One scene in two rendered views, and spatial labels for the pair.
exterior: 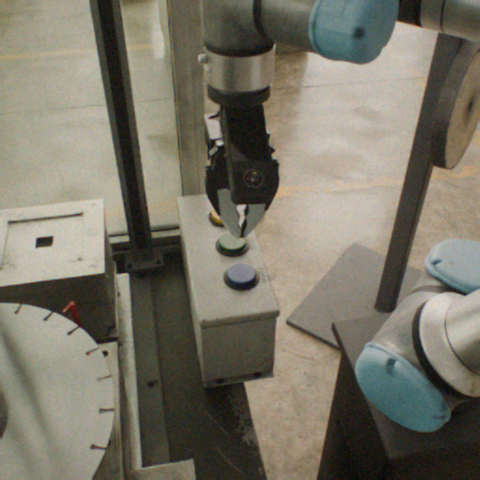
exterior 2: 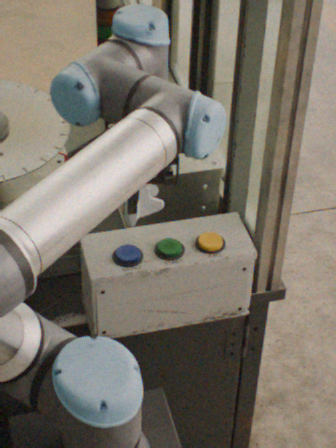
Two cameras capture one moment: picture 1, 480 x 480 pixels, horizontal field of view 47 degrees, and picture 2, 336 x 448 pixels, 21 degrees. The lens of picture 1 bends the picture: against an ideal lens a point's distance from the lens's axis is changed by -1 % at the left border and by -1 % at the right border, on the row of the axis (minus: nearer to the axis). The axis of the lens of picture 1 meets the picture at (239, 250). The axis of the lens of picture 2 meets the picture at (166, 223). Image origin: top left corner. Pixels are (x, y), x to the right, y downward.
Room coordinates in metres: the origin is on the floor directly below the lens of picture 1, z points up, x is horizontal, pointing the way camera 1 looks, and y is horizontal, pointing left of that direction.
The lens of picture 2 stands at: (0.54, -1.06, 1.90)
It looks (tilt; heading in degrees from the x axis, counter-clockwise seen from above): 41 degrees down; 85
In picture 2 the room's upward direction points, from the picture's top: 2 degrees clockwise
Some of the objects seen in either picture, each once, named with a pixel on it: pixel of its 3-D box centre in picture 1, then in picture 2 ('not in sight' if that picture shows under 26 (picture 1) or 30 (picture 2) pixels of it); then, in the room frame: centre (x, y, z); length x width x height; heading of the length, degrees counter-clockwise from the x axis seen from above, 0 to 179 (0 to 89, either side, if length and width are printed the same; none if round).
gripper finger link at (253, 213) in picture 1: (250, 201); (144, 207); (0.59, -0.01, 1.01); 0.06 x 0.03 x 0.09; 10
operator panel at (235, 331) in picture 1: (223, 282); (166, 276); (0.63, 0.03, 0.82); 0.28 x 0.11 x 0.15; 11
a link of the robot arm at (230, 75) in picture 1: (236, 65); not in sight; (0.58, 0.00, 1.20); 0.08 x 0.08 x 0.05
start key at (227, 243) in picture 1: (232, 245); (169, 250); (0.63, 0.01, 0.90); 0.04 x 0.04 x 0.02
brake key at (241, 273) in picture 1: (241, 277); (128, 256); (0.56, 0.00, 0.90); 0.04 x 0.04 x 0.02
